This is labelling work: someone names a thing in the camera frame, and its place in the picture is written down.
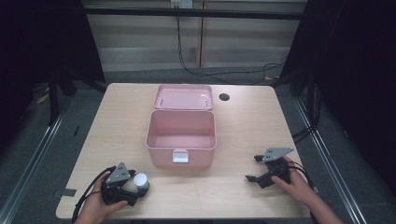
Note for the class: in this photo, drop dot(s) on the grey tape strip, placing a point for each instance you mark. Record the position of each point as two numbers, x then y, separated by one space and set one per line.
67 192

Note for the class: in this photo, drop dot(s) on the yellow floor scrap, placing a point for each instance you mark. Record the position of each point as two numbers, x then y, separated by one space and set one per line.
42 99

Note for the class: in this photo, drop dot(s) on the white grey cylinder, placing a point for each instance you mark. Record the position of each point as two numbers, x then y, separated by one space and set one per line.
141 182

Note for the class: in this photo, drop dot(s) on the metal floor rail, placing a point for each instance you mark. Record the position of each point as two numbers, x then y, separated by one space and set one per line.
330 161
34 161

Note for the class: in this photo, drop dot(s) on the black metal stand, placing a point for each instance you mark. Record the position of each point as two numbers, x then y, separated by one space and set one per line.
53 99

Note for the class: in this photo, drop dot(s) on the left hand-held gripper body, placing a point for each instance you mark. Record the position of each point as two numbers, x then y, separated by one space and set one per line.
115 183

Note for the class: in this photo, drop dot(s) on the person's left hand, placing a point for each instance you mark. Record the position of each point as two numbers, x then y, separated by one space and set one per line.
99 206

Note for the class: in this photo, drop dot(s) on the person's right hand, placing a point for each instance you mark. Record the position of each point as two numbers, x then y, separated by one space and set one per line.
296 186

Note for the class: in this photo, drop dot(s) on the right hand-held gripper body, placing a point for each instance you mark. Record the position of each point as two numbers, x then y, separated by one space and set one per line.
276 164

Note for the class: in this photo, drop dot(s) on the black horizontal frame bar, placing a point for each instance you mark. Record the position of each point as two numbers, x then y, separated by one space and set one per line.
193 13

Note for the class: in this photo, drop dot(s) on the pink plastic box with lid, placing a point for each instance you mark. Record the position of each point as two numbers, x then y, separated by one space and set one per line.
183 124

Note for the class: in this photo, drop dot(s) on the black curtain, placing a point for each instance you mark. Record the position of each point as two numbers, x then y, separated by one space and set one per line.
40 53
355 77

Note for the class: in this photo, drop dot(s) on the white wall socket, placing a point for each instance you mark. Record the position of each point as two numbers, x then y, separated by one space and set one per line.
181 3

